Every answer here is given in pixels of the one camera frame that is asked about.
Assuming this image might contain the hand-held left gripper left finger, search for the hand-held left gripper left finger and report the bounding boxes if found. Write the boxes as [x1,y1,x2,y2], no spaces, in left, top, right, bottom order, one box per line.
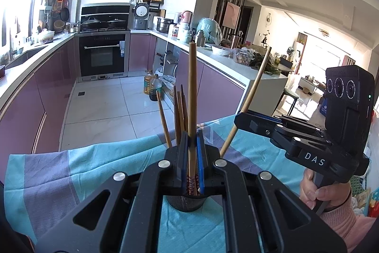
[36,131,190,253]

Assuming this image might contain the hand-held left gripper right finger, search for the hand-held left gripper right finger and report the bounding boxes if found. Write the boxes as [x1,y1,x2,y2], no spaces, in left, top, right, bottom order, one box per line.
[196,130,347,253]

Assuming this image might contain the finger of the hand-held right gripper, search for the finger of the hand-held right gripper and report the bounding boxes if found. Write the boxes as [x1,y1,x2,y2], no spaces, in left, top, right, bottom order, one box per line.
[245,111,325,138]
[233,112,327,155]

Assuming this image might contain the black mesh chopstick holder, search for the black mesh chopstick holder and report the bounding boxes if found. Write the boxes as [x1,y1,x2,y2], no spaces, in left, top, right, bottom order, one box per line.
[164,145,222,212]

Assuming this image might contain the person's right hand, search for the person's right hand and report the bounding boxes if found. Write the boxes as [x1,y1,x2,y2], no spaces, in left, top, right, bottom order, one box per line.
[300,168,353,212]

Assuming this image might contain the black stool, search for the black stool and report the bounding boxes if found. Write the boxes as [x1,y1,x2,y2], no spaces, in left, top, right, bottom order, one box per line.
[277,88,299,120]

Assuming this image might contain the purple lower cabinets under counter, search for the purple lower cabinets under counter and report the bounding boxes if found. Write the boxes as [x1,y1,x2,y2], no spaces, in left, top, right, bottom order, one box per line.
[129,34,246,126]

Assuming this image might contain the white kitchen countertop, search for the white kitchen countertop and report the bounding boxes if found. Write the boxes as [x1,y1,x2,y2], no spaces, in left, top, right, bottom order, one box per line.
[130,29,289,82]

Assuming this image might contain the green leafy vegetables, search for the green leafy vegetables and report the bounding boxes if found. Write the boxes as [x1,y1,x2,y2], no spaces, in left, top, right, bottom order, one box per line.
[250,53,280,74]

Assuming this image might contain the clear plastic food container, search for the clear plastic food container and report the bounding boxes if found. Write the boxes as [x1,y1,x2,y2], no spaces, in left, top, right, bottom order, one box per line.
[234,48,255,65]

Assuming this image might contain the dark oil bottle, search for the dark oil bottle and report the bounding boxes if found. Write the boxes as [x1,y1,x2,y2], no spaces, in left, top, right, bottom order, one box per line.
[149,74,163,101]

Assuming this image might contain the white bowl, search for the white bowl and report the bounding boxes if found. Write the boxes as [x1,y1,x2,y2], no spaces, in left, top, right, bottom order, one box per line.
[212,45,231,56]

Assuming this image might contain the black wrist band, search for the black wrist band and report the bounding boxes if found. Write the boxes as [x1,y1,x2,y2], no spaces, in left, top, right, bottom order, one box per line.
[321,188,353,212]

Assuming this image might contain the blue purple tablecloth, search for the blue purple tablecloth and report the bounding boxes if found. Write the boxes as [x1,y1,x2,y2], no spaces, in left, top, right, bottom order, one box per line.
[3,114,305,253]

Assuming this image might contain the yellow oil bottle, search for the yellow oil bottle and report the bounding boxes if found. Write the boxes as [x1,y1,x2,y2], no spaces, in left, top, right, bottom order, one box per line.
[144,71,155,95]

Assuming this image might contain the green air fryer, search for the green air fryer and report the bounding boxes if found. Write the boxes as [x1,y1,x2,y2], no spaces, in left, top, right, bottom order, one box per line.
[197,18,222,44]

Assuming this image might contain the pink electric kettle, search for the pink electric kettle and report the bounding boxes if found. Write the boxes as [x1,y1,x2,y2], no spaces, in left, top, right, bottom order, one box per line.
[180,10,194,24]

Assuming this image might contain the steel stock pot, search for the steel stock pot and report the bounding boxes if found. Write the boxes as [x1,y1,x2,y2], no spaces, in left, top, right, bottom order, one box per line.
[156,17,174,33]

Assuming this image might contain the black built-in oven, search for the black built-in oven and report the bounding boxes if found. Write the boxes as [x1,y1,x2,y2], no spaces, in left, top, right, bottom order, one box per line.
[78,32,131,82]

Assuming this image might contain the silver rice cooker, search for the silver rice cooker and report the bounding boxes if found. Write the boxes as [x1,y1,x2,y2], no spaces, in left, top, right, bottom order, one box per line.
[132,3,150,30]

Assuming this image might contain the black frying pan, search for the black frying pan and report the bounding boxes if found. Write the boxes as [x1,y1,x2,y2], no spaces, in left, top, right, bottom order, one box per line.
[107,18,126,30]

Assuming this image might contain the purple lower cabinets under window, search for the purple lower cabinets under window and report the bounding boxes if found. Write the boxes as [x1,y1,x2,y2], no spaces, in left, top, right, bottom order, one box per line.
[0,37,80,154]

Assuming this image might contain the black wok with lid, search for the black wok with lid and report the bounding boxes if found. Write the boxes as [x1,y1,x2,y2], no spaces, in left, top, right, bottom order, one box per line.
[81,18,101,32]

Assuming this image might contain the black integrated stove hood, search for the black integrated stove hood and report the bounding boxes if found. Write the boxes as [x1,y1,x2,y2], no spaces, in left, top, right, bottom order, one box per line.
[81,3,131,32]

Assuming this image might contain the white casserole dish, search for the white casserole dish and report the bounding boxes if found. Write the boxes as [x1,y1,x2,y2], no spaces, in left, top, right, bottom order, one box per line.
[38,30,55,43]

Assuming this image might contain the pink wall picture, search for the pink wall picture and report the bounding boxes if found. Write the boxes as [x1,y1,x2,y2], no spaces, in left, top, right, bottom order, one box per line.
[223,2,241,29]

